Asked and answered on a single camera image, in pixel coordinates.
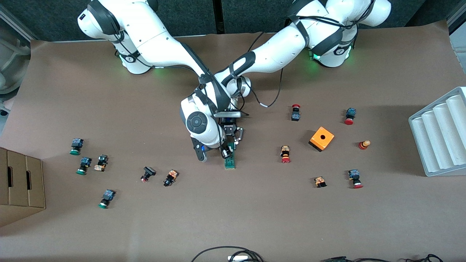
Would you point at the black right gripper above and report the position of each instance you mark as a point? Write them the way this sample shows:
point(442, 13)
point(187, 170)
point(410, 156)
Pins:
point(224, 145)

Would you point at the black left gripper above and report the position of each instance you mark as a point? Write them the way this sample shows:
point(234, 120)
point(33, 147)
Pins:
point(230, 130)

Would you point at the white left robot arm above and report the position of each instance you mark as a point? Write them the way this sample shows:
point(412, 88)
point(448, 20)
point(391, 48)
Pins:
point(276, 51)

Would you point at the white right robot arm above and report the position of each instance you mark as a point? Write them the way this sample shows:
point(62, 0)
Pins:
point(153, 32)

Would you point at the red mushroom button orange block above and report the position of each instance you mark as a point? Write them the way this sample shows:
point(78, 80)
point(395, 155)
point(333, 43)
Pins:
point(285, 154)

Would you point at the brown paper table cover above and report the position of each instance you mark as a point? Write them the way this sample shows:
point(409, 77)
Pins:
point(218, 211)

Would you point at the black button orange block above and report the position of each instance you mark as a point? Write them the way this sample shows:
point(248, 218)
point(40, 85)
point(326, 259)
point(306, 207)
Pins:
point(170, 177)

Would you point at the red push button black block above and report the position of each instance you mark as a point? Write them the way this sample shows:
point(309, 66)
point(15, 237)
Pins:
point(295, 114)

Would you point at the black square red button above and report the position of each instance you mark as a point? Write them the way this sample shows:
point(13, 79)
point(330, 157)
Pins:
point(147, 173)

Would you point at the small orange contact block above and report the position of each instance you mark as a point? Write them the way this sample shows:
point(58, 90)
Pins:
point(320, 181)

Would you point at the usb hub box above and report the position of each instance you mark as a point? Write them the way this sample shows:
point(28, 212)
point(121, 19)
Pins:
point(238, 258)

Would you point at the red mushroom button blue block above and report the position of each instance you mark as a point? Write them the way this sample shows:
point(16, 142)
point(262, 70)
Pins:
point(355, 178)
point(350, 116)

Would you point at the green push button blue block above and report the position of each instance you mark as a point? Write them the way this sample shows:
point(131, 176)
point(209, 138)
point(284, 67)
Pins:
point(106, 198)
point(76, 146)
point(83, 165)

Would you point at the red yellow button cap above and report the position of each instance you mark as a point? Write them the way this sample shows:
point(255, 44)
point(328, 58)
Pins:
point(363, 145)

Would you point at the grey ridged tray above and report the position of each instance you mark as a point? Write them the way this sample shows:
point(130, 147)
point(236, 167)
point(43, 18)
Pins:
point(437, 138)

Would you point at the brown cardboard box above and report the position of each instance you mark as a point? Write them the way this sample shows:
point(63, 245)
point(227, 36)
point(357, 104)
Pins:
point(18, 196)

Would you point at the orange button enclosure box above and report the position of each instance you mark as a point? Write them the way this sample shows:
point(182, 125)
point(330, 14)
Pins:
point(316, 140)

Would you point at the grey metal frame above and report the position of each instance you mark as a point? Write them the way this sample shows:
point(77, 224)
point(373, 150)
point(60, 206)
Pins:
point(14, 62)

